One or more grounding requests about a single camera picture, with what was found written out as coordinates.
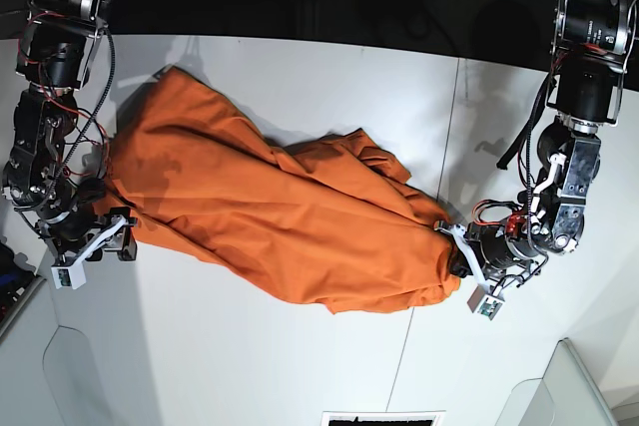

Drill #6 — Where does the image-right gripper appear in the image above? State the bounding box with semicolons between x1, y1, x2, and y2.
433;219;542;291

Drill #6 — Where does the clutter bin left edge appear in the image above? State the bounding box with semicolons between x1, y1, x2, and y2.
0;242;36;325

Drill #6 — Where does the grey panel bottom right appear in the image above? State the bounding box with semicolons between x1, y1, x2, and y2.
496;338;617;426

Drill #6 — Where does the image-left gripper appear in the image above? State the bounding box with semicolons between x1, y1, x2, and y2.
36;207;138;264

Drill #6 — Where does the grey panel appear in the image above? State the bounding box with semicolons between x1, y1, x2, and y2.
0;273;96;426
496;338;617;426

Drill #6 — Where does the grey panel bottom left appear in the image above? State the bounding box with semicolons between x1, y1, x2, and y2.
0;273;96;426

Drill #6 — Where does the white black calibration card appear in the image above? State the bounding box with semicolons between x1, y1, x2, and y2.
319;411;446;426

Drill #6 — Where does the orange t-shirt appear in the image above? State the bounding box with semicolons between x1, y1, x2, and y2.
105;67;460;313

